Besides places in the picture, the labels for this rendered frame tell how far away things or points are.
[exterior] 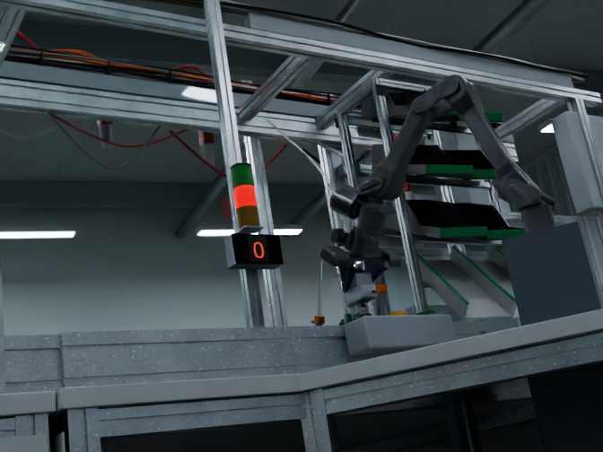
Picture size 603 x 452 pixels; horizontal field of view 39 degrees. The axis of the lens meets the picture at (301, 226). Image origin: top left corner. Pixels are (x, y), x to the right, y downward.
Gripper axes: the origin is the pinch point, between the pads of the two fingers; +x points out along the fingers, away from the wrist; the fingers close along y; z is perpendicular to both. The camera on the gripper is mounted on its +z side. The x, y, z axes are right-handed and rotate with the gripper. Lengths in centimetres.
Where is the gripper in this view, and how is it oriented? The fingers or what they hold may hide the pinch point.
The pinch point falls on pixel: (356, 277)
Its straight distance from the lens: 189.8
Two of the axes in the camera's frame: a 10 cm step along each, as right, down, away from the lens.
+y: -8.5, -0.3, -5.3
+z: -4.9, -3.5, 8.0
